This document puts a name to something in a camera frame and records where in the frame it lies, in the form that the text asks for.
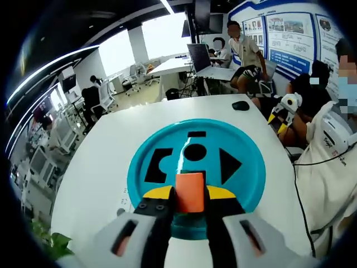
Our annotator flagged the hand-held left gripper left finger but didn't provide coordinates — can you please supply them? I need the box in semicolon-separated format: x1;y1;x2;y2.
57;185;178;268

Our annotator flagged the pink toy storage bucket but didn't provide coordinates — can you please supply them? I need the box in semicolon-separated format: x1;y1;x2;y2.
127;118;267;241

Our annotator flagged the person's white shirt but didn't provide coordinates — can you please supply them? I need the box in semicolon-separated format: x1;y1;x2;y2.
294;100;357;257

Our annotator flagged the black computer mouse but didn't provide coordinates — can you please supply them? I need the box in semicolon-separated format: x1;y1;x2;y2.
231;100;250;112

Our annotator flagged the open laptop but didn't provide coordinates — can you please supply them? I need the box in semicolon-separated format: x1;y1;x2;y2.
186;43;237;82

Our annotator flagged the green potted plant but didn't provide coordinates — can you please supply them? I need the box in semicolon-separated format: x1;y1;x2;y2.
30;219;75;259

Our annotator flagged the white office chair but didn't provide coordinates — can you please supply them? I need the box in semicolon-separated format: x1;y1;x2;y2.
122;63;148;96
99;79;118;113

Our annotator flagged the white chest-worn device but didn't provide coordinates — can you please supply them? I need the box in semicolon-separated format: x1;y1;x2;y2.
320;110;353;146

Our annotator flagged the long ceiling light strip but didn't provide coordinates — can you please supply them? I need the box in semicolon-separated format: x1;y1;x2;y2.
160;0;176;14
6;44;100;106

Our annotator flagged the small dark monitor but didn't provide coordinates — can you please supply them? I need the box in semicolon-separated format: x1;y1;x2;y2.
209;13;224;33

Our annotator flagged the hanging dark screen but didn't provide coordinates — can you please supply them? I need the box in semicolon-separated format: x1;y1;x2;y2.
61;74;77;93

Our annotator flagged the black device cable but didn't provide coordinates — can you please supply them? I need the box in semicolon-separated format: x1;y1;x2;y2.
292;143;353;167

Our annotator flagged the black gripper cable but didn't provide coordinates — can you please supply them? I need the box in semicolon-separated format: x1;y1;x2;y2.
292;164;317;257

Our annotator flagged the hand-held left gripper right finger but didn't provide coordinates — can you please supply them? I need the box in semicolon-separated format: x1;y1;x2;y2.
205;185;321;268

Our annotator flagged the blue-framed wall poster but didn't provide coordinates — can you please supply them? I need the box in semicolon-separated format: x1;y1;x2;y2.
228;0;345;97

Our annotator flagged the large dark monitor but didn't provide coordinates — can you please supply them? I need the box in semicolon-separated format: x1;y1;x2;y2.
194;0;212;35

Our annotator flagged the small orange toy block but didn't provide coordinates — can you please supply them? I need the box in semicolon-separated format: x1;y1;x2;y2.
175;172;206;213

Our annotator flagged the hanging red-lit screen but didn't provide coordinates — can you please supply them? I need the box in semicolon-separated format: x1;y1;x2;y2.
31;97;54;116

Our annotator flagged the white background desk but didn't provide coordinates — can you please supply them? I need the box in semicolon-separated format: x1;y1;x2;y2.
147;57;196;102

